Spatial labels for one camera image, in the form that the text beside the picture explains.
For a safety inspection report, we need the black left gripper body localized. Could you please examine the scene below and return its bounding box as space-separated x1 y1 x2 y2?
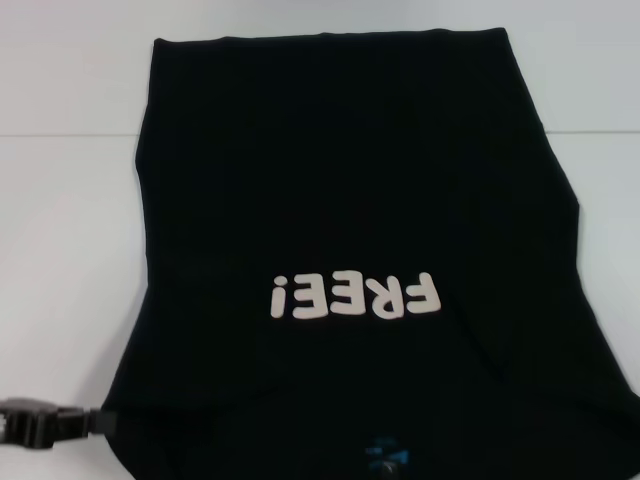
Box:
0 397 61 449

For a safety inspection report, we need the black t-shirt with FREE print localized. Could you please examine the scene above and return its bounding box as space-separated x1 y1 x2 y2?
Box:
102 27 640 480

